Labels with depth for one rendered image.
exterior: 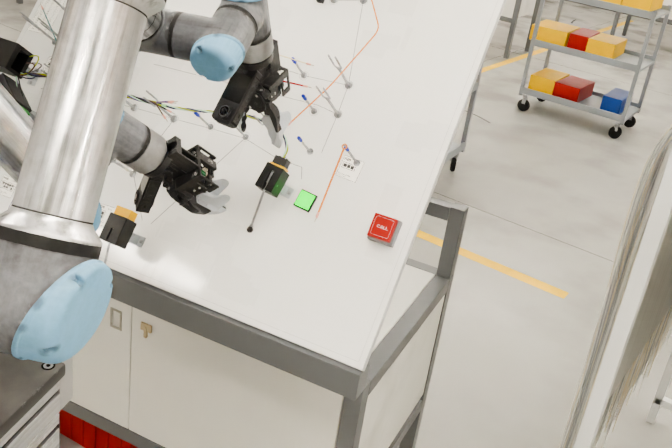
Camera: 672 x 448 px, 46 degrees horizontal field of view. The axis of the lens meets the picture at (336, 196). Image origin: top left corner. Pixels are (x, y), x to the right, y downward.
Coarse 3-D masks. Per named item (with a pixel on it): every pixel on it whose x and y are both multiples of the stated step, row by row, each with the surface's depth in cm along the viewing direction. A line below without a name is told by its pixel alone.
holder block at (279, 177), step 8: (264, 168) 165; (272, 168) 165; (280, 168) 164; (264, 176) 165; (272, 176) 164; (280, 176) 164; (288, 176) 167; (256, 184) 165; (264, 184) 165; (272, 184) 164; (280, 184) 166; (272, 192) 164
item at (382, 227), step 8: (376, 216) 161; (384, 216) 161; (376, 224) 161; (384, 224) 160; (392, 224) 160; (368, 232) 161; (376, 232) 160; (384, 232) 160; (392, 232) 160; (384, 240) 160
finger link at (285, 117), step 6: (282, 114) 150; (288, 114) 151; (264, 120) 148; (270, 120) 147; (282, 120) 150; (288, 120) 152; (270, 126) 148; (282, 126) 151; (270, 132) 149; (282, 132) 150; (276, 138) 150; (282, 138) 151; (276, 144) 152
